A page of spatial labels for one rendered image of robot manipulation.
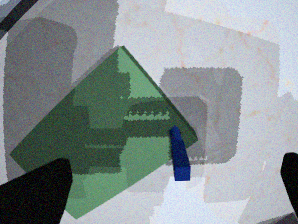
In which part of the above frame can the dark blue pin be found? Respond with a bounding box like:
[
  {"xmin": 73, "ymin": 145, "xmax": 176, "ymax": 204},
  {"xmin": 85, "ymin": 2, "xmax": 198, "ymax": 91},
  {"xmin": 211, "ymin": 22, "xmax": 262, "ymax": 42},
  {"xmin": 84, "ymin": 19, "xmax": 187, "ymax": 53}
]
[{"xmin": 169, "ymin": 127, "xmax": 192, "ymax": 181}]

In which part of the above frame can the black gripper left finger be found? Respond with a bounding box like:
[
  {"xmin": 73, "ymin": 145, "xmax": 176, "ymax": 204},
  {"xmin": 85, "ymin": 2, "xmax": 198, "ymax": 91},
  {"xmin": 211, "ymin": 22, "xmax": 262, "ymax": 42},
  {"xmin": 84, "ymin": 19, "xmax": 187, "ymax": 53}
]
[{"xmin": 0, "ymin": 159, "xmax": 73, "ymax": 224}]

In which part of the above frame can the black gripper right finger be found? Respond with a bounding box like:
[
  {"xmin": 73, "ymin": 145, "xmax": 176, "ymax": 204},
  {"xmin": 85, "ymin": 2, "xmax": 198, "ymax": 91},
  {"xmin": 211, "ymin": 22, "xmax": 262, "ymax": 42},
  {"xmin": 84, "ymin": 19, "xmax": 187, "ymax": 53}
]
[{"xmin": 281, "ymin": 152, "xmax": 298, "ymax": 217}]

